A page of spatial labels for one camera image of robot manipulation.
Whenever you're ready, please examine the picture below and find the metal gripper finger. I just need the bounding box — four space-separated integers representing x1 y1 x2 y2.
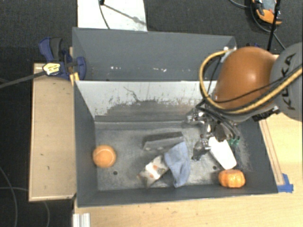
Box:
200 138 212 152
191 141 205 162

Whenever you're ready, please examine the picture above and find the white plastic bottle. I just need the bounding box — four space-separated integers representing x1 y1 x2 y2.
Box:
209 137 238 170

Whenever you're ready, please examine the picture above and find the blue cloth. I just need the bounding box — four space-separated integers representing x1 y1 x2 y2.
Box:
163 141 191 189

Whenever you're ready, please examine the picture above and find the dark grey flat block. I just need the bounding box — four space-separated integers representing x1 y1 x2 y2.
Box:
142 131 186 153

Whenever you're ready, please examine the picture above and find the orange toy pumpkin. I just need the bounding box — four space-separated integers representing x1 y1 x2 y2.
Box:
218 169 246 189

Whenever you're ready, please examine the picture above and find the white patterned packet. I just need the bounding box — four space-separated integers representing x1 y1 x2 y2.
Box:
136 154 170 188

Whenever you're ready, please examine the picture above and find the grey metal bin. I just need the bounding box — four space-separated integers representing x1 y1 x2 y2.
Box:
71 26 279 208

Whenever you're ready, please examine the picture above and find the orange ball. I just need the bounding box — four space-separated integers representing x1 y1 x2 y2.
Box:
92 144 117 168

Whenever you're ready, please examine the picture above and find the pale wood board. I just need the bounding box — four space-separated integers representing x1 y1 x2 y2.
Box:
28 62 78 202

